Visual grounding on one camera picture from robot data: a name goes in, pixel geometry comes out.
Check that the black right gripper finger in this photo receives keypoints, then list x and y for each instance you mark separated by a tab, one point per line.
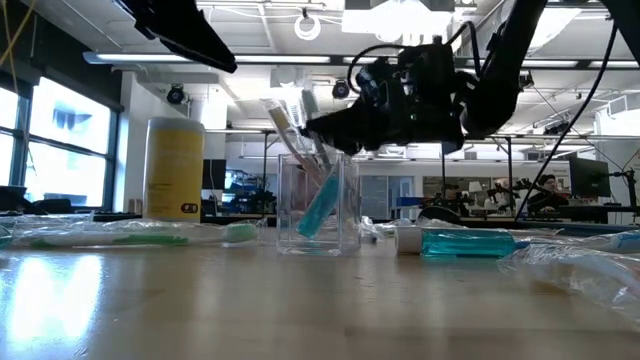
345	125
355	146

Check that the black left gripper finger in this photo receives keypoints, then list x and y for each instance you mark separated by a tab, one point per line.
185	35

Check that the teal toothbrush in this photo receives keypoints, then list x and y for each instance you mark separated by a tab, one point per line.
280	120

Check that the white toothbrush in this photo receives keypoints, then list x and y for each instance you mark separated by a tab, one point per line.
45	221

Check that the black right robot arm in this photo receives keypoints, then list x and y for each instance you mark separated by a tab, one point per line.
505	75

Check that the clear acrylic square holder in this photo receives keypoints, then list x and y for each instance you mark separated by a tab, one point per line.
345	235

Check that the overhead light bar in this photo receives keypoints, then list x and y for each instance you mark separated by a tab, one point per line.
275	59

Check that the yellow wipes canister white lid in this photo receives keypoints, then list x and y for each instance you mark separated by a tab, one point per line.
172	170

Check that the person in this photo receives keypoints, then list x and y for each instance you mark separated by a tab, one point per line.
546	197

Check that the large window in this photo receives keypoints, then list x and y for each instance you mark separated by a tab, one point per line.
65	175

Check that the black computer monitor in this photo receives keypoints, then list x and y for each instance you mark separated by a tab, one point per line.
590	177

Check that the black ceiling camera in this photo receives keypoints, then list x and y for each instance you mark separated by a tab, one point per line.
341	90
176	95

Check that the black background workstation frame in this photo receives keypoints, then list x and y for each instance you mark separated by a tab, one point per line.
443	175

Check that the black aluminium table frame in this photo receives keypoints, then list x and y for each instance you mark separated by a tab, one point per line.
230	218

